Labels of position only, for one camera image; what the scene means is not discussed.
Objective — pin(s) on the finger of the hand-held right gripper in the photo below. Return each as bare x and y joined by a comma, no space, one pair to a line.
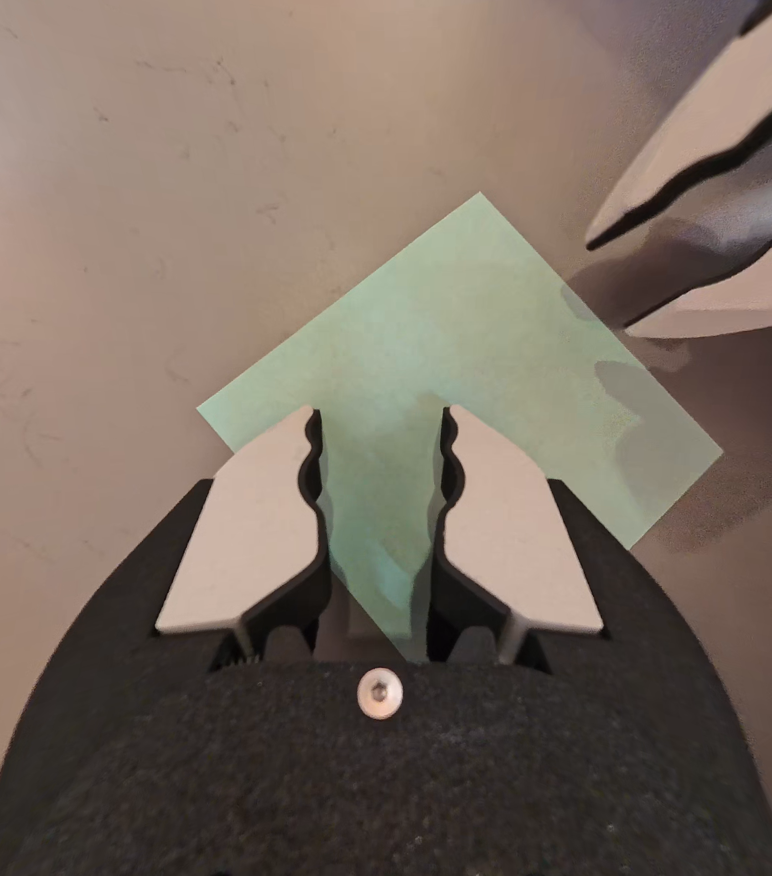
721,102
755,301

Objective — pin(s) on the mint green origami paper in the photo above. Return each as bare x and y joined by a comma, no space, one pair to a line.
468,328

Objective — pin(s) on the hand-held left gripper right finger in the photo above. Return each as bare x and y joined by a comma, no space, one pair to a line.
516,547

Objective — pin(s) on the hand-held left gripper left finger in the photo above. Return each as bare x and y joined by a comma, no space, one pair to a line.
242,547

